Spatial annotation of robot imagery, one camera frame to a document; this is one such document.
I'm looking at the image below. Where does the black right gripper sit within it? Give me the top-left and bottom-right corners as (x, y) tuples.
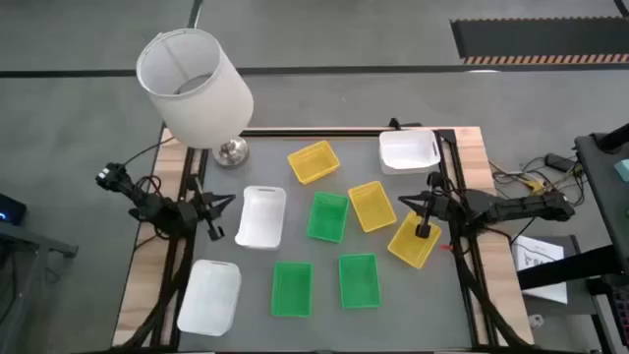
(397, 171), (451, 241)

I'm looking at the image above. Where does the black device with blue light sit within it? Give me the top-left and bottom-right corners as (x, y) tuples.
(0, 192), (29, 227)

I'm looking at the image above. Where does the black equipment cart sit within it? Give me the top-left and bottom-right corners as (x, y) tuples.
(516, 121), (629, 354)

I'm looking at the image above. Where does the green plastic basket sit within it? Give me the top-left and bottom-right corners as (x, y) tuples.
(306, 191), (351, 245)
(270, 261), (315, 319)
(338, 253), (383, 311)

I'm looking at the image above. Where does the yellow cable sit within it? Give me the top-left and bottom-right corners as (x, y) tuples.
(488, 157), (554, 198)

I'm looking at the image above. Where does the grey metal stand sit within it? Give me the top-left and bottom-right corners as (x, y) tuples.
(0, 220), (80, 354)

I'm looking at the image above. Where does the black hazard-striped floor mat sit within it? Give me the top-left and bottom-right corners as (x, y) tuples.
(450, 16), (629, 66)

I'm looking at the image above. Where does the white plastic basket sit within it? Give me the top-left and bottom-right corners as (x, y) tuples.
(378, 129), (442, 176)
(234, 185), (288, 251)
(176, 259), (243, 338)

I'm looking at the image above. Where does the thin black cable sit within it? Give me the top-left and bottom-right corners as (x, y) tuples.
(120, 138), (175, 167)

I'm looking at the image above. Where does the black clamp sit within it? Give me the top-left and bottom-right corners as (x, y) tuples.
(387, 117), (423, 131)

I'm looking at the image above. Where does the black aluminium table frame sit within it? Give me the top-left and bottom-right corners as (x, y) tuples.
(112, 125), (537, 354)

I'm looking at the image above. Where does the purple grid crate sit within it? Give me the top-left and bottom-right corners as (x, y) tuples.
(610, 287), (629, 335)

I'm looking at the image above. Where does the white printed cardboard box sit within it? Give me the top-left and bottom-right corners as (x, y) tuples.
(510, 234), (569, 306)

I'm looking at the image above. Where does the black power adapter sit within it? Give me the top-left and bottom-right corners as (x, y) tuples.
(543, 152), (577, 174)

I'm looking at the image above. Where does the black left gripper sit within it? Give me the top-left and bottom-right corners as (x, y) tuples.
(189, 175), (237, 242)

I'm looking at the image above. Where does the yellow plastic basket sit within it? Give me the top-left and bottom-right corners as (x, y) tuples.
(286, 140), (341, 186)
(347, 180), (398, 234)
(386, 210), (443, 270)

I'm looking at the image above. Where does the white shade table lamp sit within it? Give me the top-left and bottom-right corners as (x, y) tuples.
(136, 28), (256, 169)

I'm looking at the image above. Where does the grey table mat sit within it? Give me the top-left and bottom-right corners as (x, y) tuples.
(177, 135), (474, 352)

